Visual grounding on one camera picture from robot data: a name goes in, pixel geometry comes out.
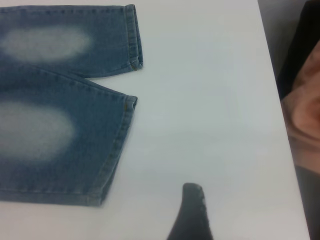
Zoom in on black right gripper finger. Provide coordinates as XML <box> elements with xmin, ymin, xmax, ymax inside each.
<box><xmin>166</xmin><ymin>182</ymin><xmax>215</xmax><ymax>240</ymax></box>

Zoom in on blue denim jeans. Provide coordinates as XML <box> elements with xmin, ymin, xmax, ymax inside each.
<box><xmin>0</xmin><ymin>3</ymin><xmax>145</xmax><ymax>208</ymax></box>

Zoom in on pink fabric bundle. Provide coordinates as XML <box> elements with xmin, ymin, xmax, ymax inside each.
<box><xmin>281</xmin><ymin>39</ymin><xmax>320</xmax><ymax>173</ymax></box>

